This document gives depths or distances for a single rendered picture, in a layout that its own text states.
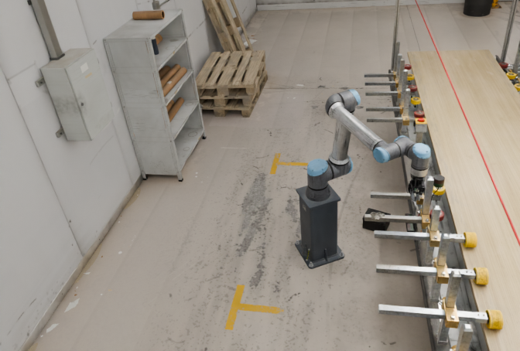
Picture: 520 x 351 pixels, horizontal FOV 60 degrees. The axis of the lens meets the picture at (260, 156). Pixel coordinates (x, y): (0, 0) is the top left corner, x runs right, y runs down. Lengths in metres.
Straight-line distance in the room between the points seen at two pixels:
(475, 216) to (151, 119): 2.97
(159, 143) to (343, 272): 2.19
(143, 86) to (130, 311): 1.98
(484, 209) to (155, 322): 2.35
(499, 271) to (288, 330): 1.46
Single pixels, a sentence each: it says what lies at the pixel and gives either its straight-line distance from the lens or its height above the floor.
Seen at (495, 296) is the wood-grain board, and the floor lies 0.90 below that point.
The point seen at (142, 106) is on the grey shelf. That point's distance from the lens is 4.43.
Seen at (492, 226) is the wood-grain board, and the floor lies 0.90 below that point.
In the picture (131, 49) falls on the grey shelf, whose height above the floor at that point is 1.45.
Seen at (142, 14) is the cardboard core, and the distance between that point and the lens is 4.65.
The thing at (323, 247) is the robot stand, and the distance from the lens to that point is 3.62.
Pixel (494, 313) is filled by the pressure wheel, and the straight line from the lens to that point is 2.31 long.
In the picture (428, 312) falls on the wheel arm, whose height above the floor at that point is 0.96.
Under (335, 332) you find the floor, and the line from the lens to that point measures 3.31.
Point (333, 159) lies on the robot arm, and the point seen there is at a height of 0.89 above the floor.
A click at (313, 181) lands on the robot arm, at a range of 3.25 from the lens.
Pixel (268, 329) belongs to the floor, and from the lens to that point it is 3.34.
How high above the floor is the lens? 2.71
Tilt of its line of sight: 33 degrees down
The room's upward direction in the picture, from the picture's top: 6 degrees counter-clockwise
